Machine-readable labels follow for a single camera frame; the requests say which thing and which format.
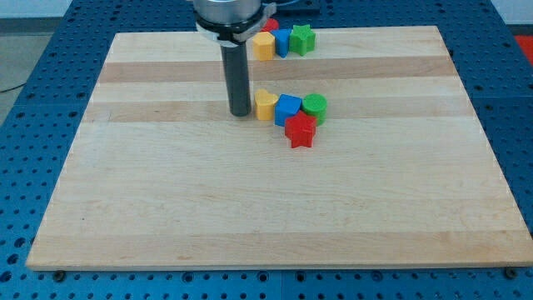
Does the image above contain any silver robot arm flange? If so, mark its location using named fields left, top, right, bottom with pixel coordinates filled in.
left=192, top=0, right=277, bottom=48

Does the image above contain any red star block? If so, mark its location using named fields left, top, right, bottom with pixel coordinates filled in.
left=285, top=111, right=317, bottom=148

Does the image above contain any blue cube block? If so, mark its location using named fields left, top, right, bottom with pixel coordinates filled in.
left=274, top=94, right=302, bottom=127

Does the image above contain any green star block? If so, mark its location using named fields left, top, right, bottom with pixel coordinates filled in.
left=289, top=24, right=316, bottom=56

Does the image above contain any yellow heart block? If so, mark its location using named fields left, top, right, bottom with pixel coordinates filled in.
left=254, top=88, right=279, bottom=121

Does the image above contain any green cylinder block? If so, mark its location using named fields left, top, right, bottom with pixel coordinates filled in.
left=301, top=93, right=327, bottom=126

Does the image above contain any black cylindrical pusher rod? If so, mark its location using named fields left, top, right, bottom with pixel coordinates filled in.
left=221, top=43, right=252, bottom=117

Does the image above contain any yellow pentagon block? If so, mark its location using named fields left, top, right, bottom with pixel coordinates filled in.
left=252, top=32, right=276, bottom=61

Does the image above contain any light wooden board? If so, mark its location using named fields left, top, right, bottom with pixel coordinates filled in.
left=27, top=26, right=532, bottom=271

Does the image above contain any blue triangle block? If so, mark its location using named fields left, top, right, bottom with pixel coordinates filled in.
left=271, top=29, right=291, bottom=58

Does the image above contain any red round block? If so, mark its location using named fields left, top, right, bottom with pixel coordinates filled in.
left=262, top=17, right=280, bottom=32

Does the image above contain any blue perforated metal table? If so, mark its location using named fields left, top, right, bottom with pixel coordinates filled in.
left=1, top=0, right=532, bottom=299

